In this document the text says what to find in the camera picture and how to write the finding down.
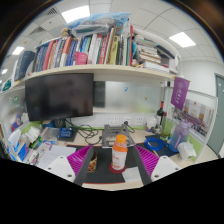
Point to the clear plastic box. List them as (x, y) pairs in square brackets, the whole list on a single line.
[(49, 134)]

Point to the grey metal laptop stand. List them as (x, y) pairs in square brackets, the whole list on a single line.
[(110, 133)]

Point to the white wall socket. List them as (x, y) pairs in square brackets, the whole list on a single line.
[(139, 120), (114, 120), (127, 120)]

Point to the green tinted glass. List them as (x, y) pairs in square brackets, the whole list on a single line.
[(166, 128)]

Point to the white handwritten paper sheet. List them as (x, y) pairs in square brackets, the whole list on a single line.
[(55, 155)]

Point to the grey door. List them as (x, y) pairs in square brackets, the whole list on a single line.
[(217, 116)]

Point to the purple hanging pennant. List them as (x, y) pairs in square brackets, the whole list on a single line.
[(180, 93)]

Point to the dark wine bottle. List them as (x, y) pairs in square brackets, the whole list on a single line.
[(160, 113)]

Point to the dark blue desk mat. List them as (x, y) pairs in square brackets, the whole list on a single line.
[(166, 151)]

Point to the white tissue pack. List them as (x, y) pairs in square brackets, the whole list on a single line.
[(32, 134)]

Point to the black computer monitor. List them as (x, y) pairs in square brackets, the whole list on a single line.
[(58, 96)]

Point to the group photo poster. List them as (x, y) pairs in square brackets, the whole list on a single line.
[(195, 115)]

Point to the crumpled white tissue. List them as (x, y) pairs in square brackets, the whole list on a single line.
[(186, 150)]

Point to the small blue box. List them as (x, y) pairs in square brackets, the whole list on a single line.
[(66, 133)]

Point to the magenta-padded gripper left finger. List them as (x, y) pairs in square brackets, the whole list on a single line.
[(61, 166)]

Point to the white round jar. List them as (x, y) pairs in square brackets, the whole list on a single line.
[(151, 123)]

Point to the black red-edged desk mat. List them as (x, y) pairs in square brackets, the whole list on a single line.
[(103, 160)]

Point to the purple translucent water jug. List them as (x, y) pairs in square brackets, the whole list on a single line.
[(180, 136)]

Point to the small white paper napkin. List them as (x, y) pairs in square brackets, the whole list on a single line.
[(131, 175)]

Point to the flat round red coaster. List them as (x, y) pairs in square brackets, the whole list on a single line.
[(115, 170)]

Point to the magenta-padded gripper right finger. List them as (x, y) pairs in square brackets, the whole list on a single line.
[(163, 166)]

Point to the orange-capped drink bottle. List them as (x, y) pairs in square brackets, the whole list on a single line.
[(119, 155)]

